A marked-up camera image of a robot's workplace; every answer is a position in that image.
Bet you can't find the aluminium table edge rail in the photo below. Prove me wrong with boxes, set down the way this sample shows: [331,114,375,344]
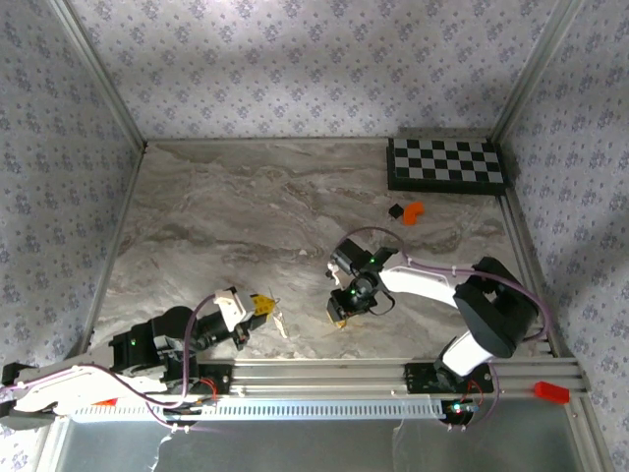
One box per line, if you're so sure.
[498,189,564,358]
[78,142,148,355]

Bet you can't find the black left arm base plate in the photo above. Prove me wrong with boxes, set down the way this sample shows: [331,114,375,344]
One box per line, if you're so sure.
[164,366,233,400]

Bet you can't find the grey metal panel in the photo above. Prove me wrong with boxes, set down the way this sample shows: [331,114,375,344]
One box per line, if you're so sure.
[46,417,599,472]

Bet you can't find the black and white checkerboard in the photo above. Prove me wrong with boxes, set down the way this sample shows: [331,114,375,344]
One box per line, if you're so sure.
[386,137,507,196]

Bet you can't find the orange curved plastic piece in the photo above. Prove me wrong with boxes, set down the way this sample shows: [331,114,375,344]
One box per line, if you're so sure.
[402,201,427,226]

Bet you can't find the aluminium mounting rail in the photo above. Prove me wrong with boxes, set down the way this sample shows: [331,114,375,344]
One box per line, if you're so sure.
[194,357,589,397]

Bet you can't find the aluminium frame post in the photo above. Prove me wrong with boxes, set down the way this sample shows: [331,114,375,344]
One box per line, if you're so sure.
[490,0,587,144]
[48,0,149,151]

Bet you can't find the white slotted cable duct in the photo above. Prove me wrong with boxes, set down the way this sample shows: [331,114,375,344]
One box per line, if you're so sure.
[73,398,446,423]

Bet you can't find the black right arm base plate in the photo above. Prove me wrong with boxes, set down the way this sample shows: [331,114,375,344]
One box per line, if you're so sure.
[405,362,494,394]

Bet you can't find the small circuit board with LEDs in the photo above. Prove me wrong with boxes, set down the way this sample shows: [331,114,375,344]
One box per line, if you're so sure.
[444,400,481,419]

